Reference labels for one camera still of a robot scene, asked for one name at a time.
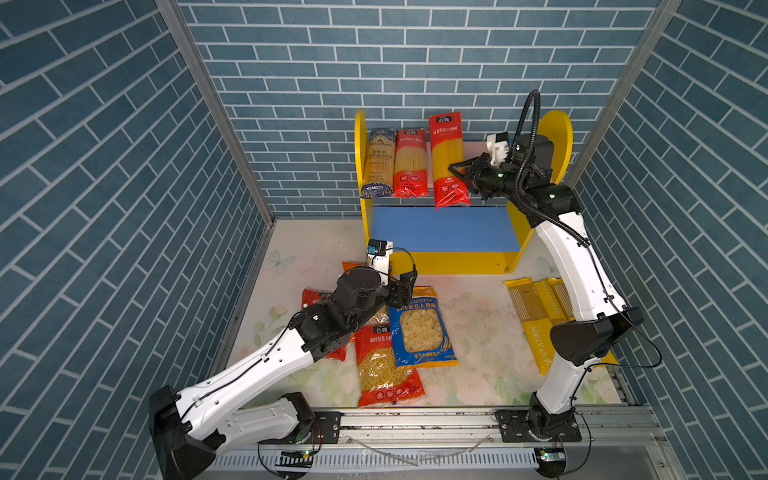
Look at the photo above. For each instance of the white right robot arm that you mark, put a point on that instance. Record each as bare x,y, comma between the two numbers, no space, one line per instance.
553,211

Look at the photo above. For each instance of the aluminium corner post left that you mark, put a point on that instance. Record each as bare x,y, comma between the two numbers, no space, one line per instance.
182,36

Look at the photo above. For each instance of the yellow shelf unit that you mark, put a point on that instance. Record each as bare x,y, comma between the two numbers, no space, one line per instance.
460,240

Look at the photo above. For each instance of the red spaghetti bag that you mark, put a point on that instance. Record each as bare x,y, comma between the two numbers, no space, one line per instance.
410,176
446,143

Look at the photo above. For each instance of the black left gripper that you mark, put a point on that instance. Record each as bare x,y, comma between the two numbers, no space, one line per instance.
399,292

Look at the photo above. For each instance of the red macaroni bag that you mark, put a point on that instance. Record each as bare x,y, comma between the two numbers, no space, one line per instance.
381,382
311,297

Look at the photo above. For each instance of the blue elbow pasta bag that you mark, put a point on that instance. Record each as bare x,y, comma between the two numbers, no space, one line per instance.
418,334

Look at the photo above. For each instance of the aluminium corner post right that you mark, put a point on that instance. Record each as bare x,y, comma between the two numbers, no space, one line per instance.
656,26

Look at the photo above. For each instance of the orange pasta bag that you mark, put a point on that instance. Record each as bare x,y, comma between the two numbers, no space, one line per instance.
348,265

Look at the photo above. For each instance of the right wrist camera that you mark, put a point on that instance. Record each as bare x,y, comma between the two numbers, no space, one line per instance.
498,146

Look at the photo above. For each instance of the aluminium corner post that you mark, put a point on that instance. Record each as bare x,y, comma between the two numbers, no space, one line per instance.
182,36
656,26

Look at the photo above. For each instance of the yellow spaghetti box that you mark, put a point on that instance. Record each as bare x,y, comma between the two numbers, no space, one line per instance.
536,307
564,294

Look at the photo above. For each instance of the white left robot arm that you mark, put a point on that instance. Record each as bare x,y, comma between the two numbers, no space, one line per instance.
190,428

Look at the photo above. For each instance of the dark blue spaghetti bag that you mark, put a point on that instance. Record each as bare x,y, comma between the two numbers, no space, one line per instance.
379,164

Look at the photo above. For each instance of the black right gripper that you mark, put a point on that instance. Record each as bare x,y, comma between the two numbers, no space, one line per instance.
475,173

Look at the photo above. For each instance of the red macaroni bag back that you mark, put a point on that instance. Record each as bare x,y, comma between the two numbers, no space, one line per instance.
311,297

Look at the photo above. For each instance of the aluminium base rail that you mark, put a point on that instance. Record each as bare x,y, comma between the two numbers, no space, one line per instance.
603,442

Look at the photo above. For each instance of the red macaroni bag front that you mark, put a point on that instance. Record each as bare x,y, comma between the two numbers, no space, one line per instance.
381,382

